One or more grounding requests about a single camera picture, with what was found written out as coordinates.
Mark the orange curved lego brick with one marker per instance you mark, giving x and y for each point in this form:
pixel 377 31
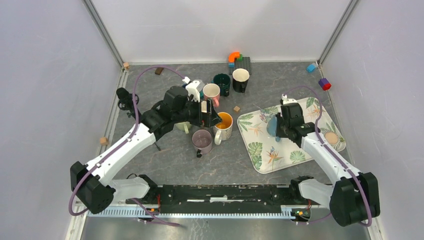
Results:
pixel 233 56

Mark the pink mug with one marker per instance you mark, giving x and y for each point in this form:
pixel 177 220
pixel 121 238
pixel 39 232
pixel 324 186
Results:
pixel 212 91

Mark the light green mug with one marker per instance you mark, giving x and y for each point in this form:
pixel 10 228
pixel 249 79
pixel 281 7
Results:
pixel 184 126

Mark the black octagonal mug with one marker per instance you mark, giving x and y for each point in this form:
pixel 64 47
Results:
pixel 240 78

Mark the lilac mug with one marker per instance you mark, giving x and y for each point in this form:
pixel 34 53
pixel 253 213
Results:
pixel 202 141

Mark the green lego brick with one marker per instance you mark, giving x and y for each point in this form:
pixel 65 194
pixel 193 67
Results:
pixel 239 58

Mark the white striped mug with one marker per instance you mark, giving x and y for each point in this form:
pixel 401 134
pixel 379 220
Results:
pixel 333 139

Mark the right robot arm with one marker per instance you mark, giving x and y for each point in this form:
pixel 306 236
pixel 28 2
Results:
pixel 353 196

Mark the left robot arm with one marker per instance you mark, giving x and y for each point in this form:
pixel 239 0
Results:
pixel 93 183

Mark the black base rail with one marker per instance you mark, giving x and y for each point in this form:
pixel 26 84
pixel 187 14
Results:
pixel 222 199

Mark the light blue block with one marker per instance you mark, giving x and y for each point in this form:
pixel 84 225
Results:
pixel 312 67

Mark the light blue mug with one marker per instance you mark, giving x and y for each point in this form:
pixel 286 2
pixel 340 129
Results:
pixel 272 127

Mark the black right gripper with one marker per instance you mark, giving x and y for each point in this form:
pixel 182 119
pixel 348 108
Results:
pixel 279 133

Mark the grey lego baseplate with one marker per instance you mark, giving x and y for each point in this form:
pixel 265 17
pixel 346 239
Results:
pixel 244 64

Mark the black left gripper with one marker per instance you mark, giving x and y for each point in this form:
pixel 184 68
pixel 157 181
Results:
pixel 205 118

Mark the brown block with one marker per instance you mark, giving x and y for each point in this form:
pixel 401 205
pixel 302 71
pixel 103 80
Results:
pixel 159 71

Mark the floral white tray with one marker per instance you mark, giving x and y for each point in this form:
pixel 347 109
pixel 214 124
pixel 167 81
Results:
pixel 265 153

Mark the purple and red block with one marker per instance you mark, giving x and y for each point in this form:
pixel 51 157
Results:
pixel 324 84

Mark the cream upside-down mug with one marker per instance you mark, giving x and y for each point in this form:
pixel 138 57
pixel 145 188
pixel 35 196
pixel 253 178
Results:
pixel 223 130

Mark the dark green mug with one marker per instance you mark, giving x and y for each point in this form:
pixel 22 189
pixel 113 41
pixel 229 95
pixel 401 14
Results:
pixel 224 82

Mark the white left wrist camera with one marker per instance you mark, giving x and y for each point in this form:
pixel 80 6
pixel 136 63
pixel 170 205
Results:
pixel 194 88

